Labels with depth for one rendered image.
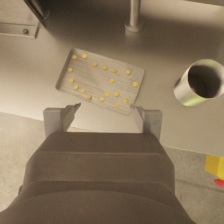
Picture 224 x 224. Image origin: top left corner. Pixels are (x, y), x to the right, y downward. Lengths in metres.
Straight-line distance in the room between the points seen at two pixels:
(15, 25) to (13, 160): 1.12
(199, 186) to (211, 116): 0.95
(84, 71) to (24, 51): 0.19
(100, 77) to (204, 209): 1.21
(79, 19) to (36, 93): 0.24
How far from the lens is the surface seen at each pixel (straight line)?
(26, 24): 0.57
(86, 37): 0.49
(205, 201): 1.40
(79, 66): 0.45
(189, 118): 0.43
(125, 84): 0.42
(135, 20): 0.46
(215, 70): 0.40
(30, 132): 1.42
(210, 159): 0.53
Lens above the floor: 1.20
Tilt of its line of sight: 81 degrees down
